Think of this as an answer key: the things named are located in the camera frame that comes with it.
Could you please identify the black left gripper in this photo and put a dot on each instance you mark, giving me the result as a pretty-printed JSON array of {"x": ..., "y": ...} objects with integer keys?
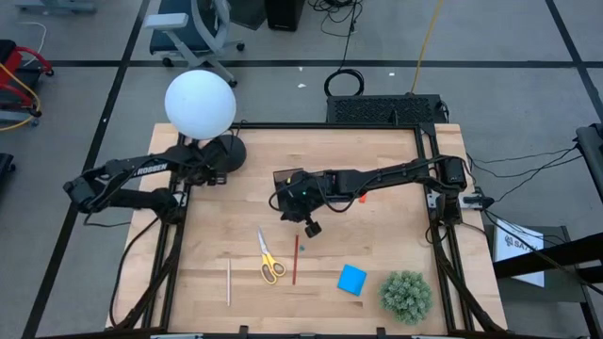
[{"x": 209, "y": 169}]

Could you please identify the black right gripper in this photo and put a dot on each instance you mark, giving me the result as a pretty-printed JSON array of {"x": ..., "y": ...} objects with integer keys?
[{"x": 301, "y": 195}]

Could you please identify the red pencil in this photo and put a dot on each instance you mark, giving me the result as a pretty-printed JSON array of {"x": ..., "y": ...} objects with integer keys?
[{"x": 296, "y": 259}]

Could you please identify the blue sticky note pad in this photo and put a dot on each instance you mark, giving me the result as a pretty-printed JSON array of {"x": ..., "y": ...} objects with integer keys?
[{"x": 352, "y": 280}]

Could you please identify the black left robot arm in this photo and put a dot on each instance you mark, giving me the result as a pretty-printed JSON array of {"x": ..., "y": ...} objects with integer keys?
[{"x": 141, "y": 168}]

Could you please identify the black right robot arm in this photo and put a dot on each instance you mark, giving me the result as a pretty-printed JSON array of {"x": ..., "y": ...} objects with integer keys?
[{"x": 400, "y": 174}]

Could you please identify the black mesh desk organizer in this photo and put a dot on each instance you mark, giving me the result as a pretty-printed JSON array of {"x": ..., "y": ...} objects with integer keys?
[{"x": 284, "y": 174}]

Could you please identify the blue grey office chair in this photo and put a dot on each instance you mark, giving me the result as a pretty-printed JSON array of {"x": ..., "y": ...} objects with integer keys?
[{"x": 188, "y": 33}]

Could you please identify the white globe table lamp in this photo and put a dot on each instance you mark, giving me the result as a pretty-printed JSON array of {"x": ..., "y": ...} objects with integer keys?
[{"x": 200, "y": 103}]

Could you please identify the black mesh computer case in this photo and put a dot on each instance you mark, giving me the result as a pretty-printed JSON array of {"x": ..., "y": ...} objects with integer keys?
[{"x": 384, "y": 109}]

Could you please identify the green potted artificial plant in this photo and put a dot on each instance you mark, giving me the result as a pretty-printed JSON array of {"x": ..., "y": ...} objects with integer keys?
[{"x": 406, "y": 296}]

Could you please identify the black computer tower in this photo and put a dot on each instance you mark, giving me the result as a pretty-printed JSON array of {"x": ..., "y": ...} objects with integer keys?
[{"x": 284, "y": 14}]

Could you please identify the red black cart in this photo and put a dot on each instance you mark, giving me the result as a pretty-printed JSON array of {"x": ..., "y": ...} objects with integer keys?
[{"x": 14, "y": 70}]

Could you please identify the white printed paper sheet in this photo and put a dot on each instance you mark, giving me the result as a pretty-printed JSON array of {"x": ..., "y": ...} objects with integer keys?
[{"x": 518, "y": 249}]

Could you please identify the black aluminium table frame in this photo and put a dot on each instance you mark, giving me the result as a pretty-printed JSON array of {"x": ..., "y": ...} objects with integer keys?
[{"x": 330, "y": 126}]

